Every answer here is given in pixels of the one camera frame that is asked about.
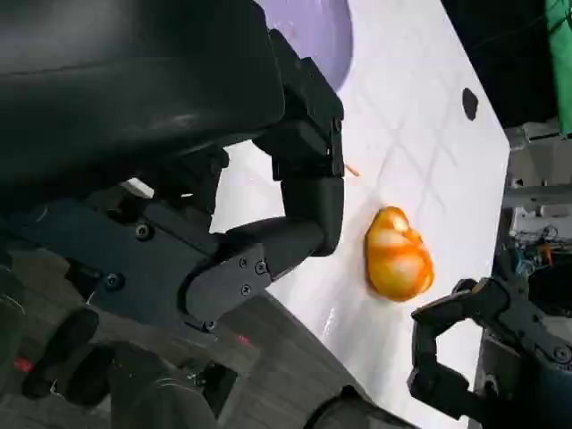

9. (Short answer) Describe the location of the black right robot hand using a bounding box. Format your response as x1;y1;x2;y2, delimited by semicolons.
406;275;572;422

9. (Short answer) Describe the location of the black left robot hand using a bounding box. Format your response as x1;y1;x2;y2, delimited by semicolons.
0;0;346;334

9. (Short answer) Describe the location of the orange white toy bread roll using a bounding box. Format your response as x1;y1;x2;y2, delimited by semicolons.
364;205;436;304

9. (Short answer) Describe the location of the grey workshop machine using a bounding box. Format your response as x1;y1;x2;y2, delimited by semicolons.
491;122;572;281

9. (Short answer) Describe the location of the lilac plate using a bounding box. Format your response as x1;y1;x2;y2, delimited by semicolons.
257;0;355;95

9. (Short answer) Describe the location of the black round table grommet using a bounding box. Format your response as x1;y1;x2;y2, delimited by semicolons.
461;87;479;121

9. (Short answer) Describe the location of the green cloth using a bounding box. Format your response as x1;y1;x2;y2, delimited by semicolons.
543;0;572;138

